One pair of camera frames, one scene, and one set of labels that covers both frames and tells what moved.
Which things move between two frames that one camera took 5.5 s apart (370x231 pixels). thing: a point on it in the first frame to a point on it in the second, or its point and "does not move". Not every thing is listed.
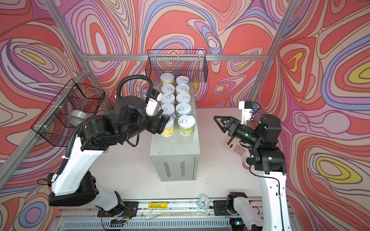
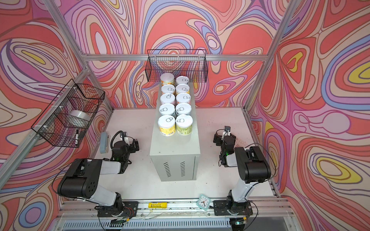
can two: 169,129 does not move
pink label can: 167,88 does not move
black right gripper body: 243,132 to 219,142
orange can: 182,88 does not move
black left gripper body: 151,125 to 130,149
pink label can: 183,97 does not move
